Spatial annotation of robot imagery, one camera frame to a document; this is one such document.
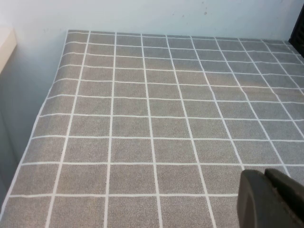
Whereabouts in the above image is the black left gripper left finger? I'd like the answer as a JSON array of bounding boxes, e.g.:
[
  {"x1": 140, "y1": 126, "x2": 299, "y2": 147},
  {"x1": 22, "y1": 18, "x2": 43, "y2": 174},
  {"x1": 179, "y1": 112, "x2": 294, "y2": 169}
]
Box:
[{"x1": 239, "y1": 169, "x2": 298, "y2": 228}]

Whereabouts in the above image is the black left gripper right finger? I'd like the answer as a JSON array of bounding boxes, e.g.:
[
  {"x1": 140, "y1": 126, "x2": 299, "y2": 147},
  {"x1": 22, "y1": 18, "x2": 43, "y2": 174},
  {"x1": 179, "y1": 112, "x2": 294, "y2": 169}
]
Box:
[{"x1": 264, "y1": 168, "x2": 304, "y2": 228}]

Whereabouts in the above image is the black perforated book stand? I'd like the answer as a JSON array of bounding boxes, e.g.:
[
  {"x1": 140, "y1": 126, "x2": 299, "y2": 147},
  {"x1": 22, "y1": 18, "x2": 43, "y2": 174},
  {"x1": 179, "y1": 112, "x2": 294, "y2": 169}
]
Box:
[{"x1": 288, "y1": 0, "x2": 304, "y2": 52}]

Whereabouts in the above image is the grey checked tablecloth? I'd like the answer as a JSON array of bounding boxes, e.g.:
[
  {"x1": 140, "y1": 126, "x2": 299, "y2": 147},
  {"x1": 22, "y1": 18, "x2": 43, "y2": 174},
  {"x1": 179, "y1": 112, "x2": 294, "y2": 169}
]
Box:
[{"x1": 0, "y1": 29, "x2": 304, "y2": 228}]

